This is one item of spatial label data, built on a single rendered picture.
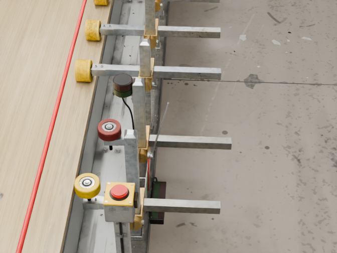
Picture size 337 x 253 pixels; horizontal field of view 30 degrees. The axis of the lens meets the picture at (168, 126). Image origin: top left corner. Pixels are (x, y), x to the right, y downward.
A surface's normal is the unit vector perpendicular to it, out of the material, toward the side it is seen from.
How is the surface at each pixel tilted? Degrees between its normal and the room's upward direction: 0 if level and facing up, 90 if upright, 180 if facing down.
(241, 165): 0
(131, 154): 90
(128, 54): 0
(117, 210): 90
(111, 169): 0
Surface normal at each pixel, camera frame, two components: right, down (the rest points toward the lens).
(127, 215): -0.05, 0.69
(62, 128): 0.00, -0.72
